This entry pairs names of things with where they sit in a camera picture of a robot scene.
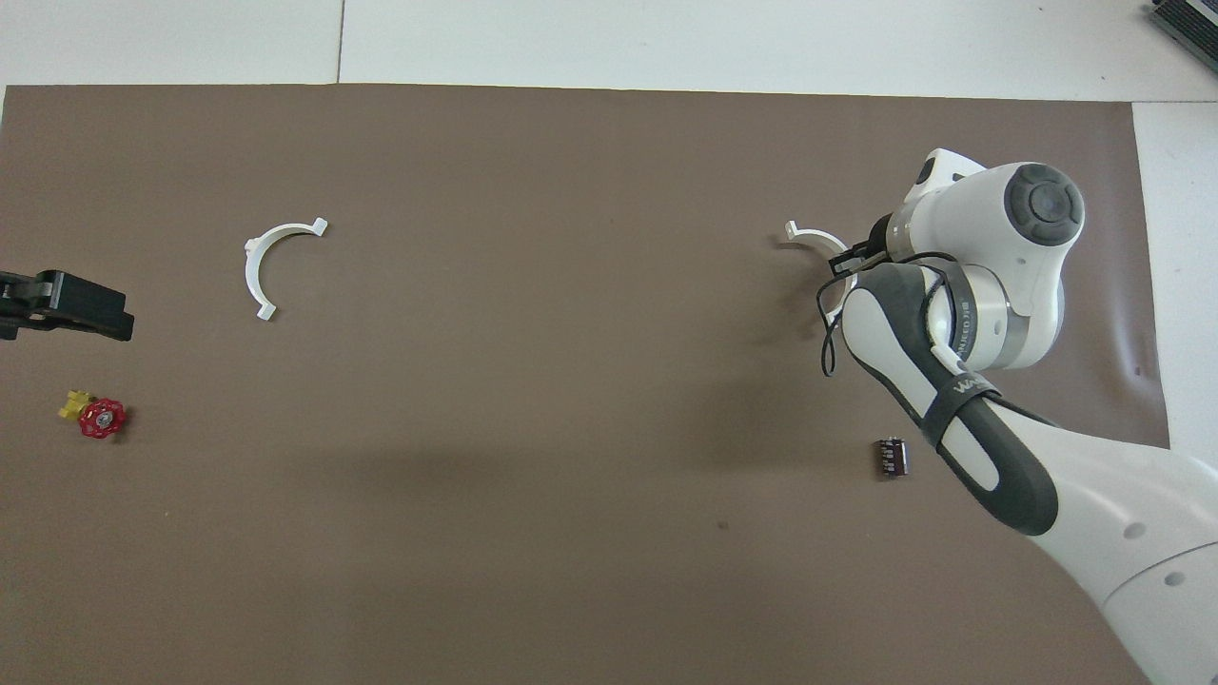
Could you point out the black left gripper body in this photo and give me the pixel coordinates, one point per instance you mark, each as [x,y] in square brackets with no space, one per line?
[81,297]

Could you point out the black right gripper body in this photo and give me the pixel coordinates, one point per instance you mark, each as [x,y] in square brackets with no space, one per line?
[880,243]

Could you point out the red handwheel yellow valve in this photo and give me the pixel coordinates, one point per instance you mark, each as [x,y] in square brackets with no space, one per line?
[102,419]

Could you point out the small black connector block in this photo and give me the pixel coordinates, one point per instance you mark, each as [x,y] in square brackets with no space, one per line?
[891,458]

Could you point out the grey ribbed device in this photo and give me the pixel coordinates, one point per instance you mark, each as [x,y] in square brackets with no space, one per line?
[1194,19]

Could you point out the brown table mat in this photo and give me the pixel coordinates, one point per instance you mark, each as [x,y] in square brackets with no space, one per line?
[476,476]

